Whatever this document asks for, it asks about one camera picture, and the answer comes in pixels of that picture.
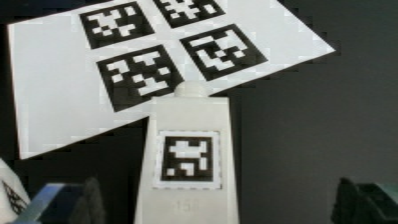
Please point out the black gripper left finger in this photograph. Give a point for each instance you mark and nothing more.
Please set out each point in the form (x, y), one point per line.
(66, 204)

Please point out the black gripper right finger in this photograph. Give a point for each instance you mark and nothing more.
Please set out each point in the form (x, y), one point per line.
(366, 203)

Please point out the white stool leg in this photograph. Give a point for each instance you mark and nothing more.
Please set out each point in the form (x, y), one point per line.
(15, 197)
(187, 188)

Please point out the white marker base plate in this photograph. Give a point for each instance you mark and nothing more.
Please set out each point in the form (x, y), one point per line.
(102, 57)

